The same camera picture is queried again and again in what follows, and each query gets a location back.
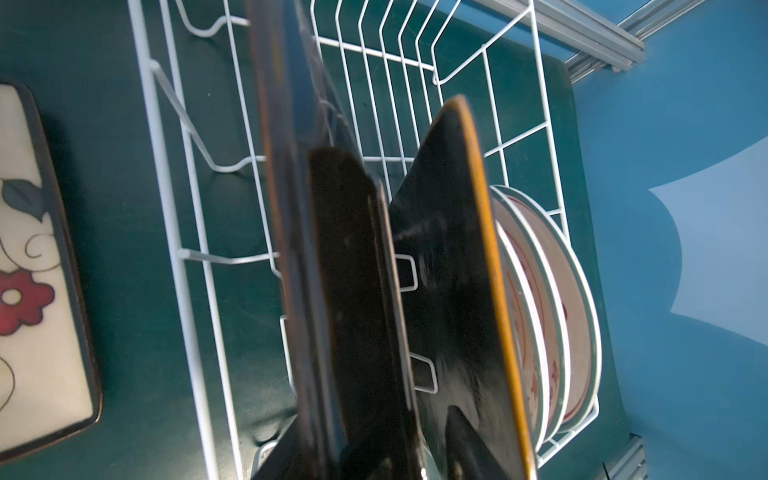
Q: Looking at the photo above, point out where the black square floral plate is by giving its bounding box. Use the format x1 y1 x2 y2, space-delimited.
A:
1 80 103 463
246 1 428 479

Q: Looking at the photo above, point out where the white round plate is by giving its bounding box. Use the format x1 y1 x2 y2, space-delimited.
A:
491 197 552 449
490 186 572 446
526 194 602 434

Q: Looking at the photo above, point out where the white round plate leftmost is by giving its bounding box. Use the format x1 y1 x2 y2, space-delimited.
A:
491 197 552 449

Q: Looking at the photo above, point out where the white wire dish rack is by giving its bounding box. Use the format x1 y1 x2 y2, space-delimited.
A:
132 1 604 479

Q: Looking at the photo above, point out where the aluminium frame back bar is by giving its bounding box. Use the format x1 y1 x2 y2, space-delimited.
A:
480 0 703 82

